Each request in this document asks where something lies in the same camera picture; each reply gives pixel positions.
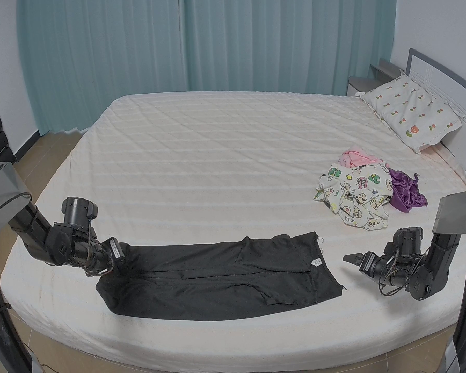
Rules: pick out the pink garment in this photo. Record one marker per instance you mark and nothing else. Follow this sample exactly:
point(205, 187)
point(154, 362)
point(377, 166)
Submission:
point(357, 157)

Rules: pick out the blue-green curtain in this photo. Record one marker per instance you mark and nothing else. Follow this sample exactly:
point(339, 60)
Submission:
point(101, 33)
point(275, 33)

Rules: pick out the purple garment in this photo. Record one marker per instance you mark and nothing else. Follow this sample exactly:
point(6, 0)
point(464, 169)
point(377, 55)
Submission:
point(406, 192)

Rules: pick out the black T-shirt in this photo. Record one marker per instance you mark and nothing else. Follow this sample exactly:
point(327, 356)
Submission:
point(217, 278)

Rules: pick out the bed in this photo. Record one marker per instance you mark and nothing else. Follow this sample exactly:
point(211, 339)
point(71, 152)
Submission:
point(217, 150)

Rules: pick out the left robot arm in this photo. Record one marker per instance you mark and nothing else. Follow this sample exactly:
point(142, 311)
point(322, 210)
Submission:
point(42, 239)

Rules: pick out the white printed pillow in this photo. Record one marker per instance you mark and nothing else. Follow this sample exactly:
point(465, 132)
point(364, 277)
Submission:
point(411, 111)

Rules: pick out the white printed pyjama garment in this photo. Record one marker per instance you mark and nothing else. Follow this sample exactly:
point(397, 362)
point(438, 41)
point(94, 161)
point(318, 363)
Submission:
point(357, 196)

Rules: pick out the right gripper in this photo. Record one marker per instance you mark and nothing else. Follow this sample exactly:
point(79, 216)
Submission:
point(372, 268)

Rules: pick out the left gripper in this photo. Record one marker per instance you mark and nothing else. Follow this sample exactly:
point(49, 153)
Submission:
point(112, 264)

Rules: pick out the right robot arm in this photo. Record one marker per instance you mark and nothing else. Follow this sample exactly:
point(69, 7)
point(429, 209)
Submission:
point(438, 255)

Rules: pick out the grey bedside table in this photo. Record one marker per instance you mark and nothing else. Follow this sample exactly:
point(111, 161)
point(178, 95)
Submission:
point(363, 84)

